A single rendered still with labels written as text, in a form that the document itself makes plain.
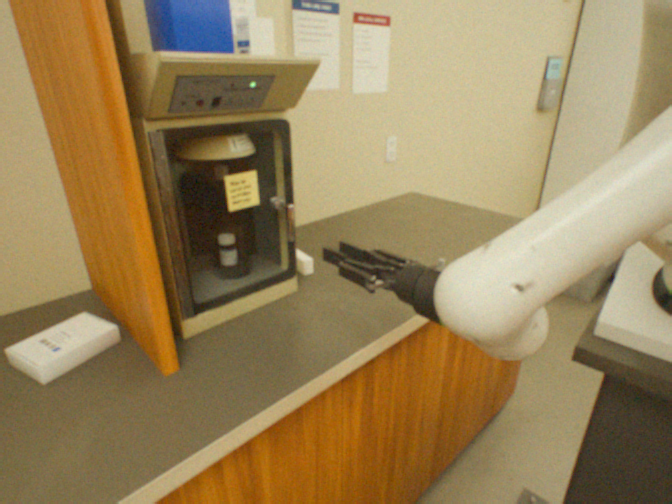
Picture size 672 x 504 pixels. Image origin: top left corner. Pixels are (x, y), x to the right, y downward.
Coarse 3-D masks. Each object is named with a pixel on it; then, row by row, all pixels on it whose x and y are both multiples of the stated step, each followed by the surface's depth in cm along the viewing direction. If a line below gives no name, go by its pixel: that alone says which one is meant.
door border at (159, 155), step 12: (156, 132) 73; (156, 144) 74; (156, 156) 74; (168, 168) 76; (168, 180) 77; (168, 192) 78; (168, 204) 78; (168, 216) 79; (168, 240) 80; (180, 240) 82; (180, 252) 83; (180, 264) 84; (180, 276) 85; (180, 288) 85; (180, 300) 86; (192, 312) 89
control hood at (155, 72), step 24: (144, 72) 66; (168, 72) 63; (192, 72) 66; (216, 72) 68; (240, 72) 71; (264, 72) 74; (288, 72) 78; (312, 72) 82; (144, 96) 68; (168, 96) 68; (288, 96) 85
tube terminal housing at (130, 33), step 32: (128, 0) 65; (256, 0) 79; (128, 32) 67; (128, 64) 69; (128, 96) 74; (160, 224) 81; (160, 256) 87; (288, 288) 108; (192, 320) 91; (224, 320) 97
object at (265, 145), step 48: (192, 144) 78; (240, 144) 85; (288, 144) 93; (192, 192) 81; (288, 192) 97; (192, 240) 84; (240, 240) 92; (288, 240) 102; (192, 288) 87; (240, 288) 96
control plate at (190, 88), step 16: (176, 80) 66; (192, 80) 67; (208, 80) 69; (224, 80) 71; (240, 80) 73; (256, 80) 75; (272, 80) 77; (176, 96) 69; (192, 96) 71; (208, 96) 73; (224, 96) 75; (240, 96) 77; (256, 96) 79; (176, 112) 72; (192, 112) 74
